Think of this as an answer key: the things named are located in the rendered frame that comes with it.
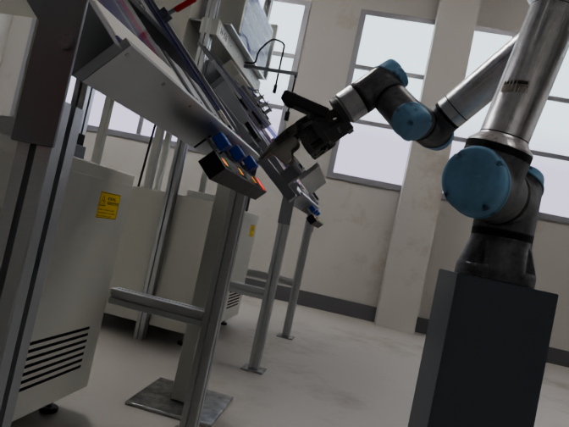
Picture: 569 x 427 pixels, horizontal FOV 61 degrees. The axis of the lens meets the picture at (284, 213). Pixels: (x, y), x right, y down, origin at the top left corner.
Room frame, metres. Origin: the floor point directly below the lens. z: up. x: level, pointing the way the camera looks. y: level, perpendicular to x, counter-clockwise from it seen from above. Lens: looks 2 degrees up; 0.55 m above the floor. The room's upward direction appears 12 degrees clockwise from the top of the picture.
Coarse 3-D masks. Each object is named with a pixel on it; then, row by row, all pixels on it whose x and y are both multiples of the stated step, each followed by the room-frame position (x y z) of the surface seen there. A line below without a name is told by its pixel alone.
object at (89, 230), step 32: (0, 160) 0.82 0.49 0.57; (0, 192) 0.83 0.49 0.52; (96, 192) 1.11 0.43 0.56; (128, 192) 1.25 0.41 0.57; (64, 224) 1.02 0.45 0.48; (96, 224) 1.14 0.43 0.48; (64, 256) 1.05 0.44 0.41; (96, 256) 1.17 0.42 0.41; (64, 288) 1.07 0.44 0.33; (96, 288) 1.20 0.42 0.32; (64, 320) 1.10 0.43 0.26; (96, 320) 1.23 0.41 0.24; (32, 352) 1.01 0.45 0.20; (64, 352) 1.13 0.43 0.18; (32, 384) 1.04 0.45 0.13; (64, 384) 1.16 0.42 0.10
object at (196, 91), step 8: (160, 48) 0.91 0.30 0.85; (176, 64) 0.99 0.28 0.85; (176, 72) 0.90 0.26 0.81; (184, 72) 1.02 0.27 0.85; (184, 80) 0.92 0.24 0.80; (192, 80) 1.07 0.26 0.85; (192, 88) 0.99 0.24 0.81; (200, 88) 1.12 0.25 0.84; (200, 96) 1.01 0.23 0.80; (208, 104) 1.07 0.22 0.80; (216, 112) 1.12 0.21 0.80
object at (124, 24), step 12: (96, 0) 0.57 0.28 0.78; (108, 0) 0.65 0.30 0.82; (120, 0) 0.75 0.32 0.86; (108, 12) 0.60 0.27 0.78; (120, 12) 0.68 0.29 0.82; (132, 12) 0.79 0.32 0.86; (108, 24) 0.56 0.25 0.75; (120, 24) 0.63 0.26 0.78; (132, 24) 0.71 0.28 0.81; (120, 36) 0.57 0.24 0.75; (132, 36) 0.65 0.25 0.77; (144, 36) 0.74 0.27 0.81; (144, 48) 0.68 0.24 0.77; (156, 48) 0.78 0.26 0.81; (156, 60) 0.71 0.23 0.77; (168, 72) 0.75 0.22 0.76; (180, 84) 0.79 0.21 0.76
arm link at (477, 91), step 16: (512, 48) 0.96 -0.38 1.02; (496, 64) 0.98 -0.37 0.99; (464, 80) 1.03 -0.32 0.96; (480, 80) 1.00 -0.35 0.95; (496, 80) 0.99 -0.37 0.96; (448, 96) 1.05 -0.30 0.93; (464, 96) 1.02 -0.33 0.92; (480, 96) 1.01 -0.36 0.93; (448, 112) 1.04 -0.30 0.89; (464, 112) 1.03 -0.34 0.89; (448, 128) 1.06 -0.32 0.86; (432, 144) 1.09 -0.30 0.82; (448, 144) 1.11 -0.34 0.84
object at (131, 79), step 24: (96, 72) 0.55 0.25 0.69; (120, 72) 0.58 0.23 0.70; (144, 72) 0.60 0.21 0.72; (120, 96) 0.62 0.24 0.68; (144, 96) 0.65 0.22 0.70; (168, 96) 0.69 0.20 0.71; (192, 96) 0.75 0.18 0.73; (168, 120) 0.75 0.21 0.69; (192, 120) 0.80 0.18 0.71; (216, 120) 0.85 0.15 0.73; (192, 144) 0.89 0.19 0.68; (240, 144) 1.03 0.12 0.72
